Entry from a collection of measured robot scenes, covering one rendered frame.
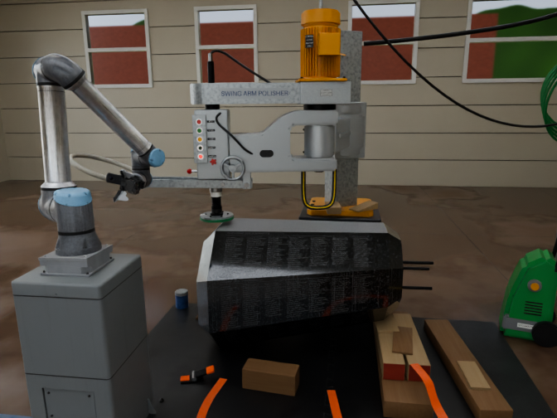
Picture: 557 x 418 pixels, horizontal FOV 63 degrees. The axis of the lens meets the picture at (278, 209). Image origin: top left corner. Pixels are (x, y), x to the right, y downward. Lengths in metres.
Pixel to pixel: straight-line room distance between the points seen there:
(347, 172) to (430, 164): 5.63
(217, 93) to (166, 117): 6.71
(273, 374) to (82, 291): 1.13
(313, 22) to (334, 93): 0.41
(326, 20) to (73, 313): 2.00
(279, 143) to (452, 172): 6.62
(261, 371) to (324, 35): 1.89
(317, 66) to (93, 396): 2.05
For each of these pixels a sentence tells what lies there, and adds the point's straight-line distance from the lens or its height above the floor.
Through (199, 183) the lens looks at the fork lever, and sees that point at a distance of 2.85.
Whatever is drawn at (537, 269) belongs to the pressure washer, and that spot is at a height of 0.51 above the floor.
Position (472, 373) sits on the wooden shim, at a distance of 2.83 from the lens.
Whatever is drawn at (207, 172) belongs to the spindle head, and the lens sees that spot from 2.79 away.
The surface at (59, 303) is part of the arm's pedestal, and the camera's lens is 2.10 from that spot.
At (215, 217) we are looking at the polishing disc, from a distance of 2.86.
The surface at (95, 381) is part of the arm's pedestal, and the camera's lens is 2.20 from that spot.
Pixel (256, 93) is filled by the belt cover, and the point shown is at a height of 1.61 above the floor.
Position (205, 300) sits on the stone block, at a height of 0.44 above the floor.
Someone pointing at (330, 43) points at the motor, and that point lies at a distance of 2.73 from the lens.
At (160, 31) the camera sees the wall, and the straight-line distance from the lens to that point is 9.53.
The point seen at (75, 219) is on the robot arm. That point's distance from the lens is 2.10.
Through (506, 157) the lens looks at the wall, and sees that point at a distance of 9.34.
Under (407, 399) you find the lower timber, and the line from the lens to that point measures 2.54.
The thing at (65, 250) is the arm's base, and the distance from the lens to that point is 2.13.
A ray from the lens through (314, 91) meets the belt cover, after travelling 2.75.
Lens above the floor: 1.56
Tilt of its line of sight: 13 degrees down
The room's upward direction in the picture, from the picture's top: 1 degrees counter-clockwise
